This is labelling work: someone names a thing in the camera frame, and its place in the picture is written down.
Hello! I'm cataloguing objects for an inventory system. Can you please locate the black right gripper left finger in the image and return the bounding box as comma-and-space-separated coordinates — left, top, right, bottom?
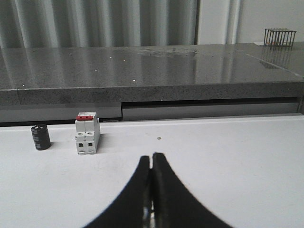
85, 156, 152, 228

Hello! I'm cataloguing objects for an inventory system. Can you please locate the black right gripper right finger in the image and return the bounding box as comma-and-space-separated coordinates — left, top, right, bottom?
152, 152, 231, 228

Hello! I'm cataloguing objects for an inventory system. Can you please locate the black cylindrical capacitor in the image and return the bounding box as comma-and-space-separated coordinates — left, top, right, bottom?
31, 124, 51, 151

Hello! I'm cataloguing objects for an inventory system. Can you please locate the grey stone countertop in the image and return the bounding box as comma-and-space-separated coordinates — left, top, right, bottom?
0, 42, 304, 126

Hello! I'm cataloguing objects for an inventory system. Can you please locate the grey pleated curtain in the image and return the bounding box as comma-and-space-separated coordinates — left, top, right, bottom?
0, 0, 200, 48

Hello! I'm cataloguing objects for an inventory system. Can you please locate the white circuit breaker red switch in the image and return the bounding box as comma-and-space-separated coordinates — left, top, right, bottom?
75, 112, 100, 155

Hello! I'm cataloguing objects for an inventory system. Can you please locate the dark wire rack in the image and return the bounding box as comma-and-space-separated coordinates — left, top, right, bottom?
263, 28, 297, 48

